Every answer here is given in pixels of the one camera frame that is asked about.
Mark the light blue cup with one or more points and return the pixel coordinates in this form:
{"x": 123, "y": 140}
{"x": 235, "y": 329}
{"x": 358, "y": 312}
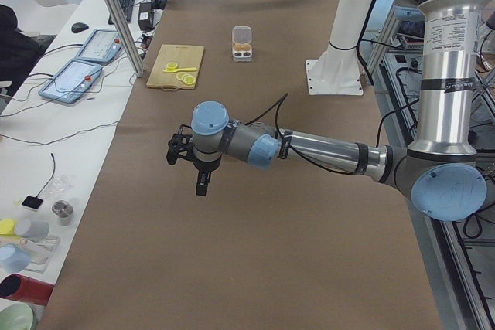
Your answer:
{"x": 13, "y": 258}

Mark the person in black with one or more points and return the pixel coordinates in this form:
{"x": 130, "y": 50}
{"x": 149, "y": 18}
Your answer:
{"x": 19, "y": 53}

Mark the small black square pad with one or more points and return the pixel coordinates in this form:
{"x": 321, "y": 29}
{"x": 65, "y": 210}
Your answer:
{"x": 32, "y": 202}

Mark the teach pendant near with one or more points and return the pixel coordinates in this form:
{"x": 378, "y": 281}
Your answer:
{"x": 73, "y": 80}

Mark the teach pendant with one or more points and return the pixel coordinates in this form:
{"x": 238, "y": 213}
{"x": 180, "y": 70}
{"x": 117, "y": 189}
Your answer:
{"x": 73, "y": 80}
{"x": 102, "y": 46}

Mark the grey cup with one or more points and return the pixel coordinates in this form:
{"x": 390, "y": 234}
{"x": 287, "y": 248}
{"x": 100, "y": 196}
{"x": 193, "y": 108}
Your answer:
{"x": 30, "y": 229}

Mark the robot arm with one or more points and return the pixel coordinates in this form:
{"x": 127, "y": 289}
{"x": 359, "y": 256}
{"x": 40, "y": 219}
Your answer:
{"x": 436, "y": 172}

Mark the teach pendant far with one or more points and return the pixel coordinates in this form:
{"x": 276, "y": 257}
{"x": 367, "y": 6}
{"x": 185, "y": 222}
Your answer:
{"x": 102, "y": 46}

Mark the black computer mouse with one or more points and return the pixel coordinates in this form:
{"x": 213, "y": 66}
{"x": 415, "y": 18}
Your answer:
{"x": 78, "y": 27}

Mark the yellow cup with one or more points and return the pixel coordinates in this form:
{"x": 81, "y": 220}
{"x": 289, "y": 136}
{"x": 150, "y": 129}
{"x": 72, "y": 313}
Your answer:
{"x": 7, "y": 227}

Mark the green bowl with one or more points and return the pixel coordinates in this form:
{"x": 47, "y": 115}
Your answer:
{"x": 18, "y": 316}

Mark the clear plastic egg box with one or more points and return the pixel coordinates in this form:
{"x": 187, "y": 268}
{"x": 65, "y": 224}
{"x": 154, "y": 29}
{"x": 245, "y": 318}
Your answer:
{"x": 242, "y": 50}

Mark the black keyboard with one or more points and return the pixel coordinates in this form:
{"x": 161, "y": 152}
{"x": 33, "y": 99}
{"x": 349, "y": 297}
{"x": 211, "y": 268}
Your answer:
{"x": 127, "y": 8}

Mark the black power adapter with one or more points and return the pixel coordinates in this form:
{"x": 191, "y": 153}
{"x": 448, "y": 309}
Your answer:
{"x": 146, "y": 16}

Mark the white pillar mount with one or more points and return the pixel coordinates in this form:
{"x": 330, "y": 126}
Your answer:
{"x": 336, "y": 71}

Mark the lemon slice by knife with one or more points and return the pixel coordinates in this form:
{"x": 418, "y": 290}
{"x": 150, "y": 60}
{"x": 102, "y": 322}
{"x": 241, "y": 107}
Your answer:
{"x": 171, "y": 66}

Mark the wooden cutting board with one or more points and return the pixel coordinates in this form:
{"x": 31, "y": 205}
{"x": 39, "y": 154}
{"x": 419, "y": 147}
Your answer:
{"x": 185, "y": 56}

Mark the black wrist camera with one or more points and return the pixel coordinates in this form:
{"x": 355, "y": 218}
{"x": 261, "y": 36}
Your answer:
{"x": 180, "y": 146}

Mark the red cylinder bottle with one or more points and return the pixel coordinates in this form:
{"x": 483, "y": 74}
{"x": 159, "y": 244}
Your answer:
{"x": 16, "y": 287}

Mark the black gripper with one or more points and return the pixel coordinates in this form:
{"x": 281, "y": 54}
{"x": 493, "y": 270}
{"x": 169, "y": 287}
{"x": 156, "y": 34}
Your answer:
{"x": 203, "y": 167}

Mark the aluminium frame post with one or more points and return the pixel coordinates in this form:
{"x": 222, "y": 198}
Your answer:
{"x": 124, "y": 32}

